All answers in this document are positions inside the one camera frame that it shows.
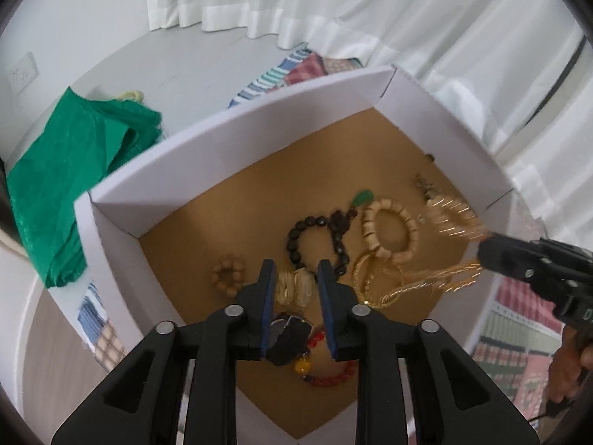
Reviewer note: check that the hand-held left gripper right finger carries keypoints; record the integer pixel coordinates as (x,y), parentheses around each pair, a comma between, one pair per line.
(328,301)

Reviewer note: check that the white wall socket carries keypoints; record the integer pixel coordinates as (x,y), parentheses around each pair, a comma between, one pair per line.
(23,73)

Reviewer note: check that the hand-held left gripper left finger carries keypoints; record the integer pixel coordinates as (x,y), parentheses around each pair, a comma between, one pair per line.
(268,296)

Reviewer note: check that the person's right hand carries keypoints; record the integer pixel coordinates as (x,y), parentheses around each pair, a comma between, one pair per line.
(567,375)

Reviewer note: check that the patchwork printed blanket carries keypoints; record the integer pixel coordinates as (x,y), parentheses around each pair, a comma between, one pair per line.
(509,333)

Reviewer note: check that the white cardboard box brown bottom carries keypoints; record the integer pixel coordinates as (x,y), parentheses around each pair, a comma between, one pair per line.
(208,148)

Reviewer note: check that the pale yellow object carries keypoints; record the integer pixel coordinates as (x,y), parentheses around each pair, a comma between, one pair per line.
(129,96)

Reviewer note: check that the white curtain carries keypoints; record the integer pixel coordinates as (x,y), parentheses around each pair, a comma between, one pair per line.
(370,9)

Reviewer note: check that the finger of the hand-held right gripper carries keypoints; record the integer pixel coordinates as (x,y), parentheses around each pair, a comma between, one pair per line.
(507,255)

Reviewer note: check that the green cloth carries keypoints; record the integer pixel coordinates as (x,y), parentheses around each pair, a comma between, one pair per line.
(65,171)

